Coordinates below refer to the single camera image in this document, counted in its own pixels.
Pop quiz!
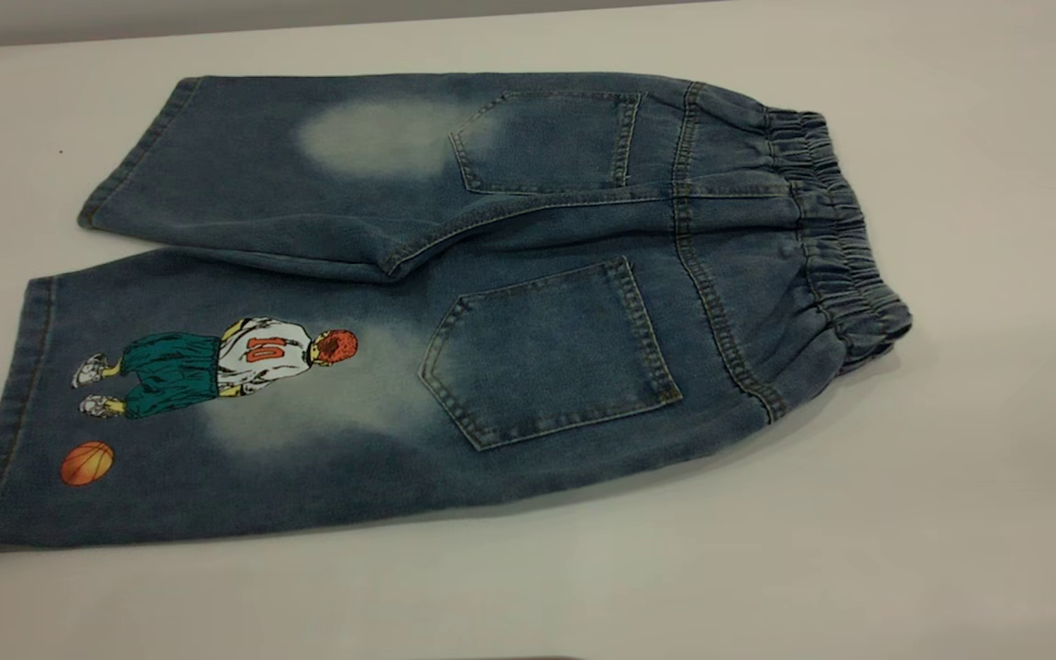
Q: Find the blue denim pants basketball print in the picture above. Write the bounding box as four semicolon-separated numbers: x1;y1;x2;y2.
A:
0;71;914;556

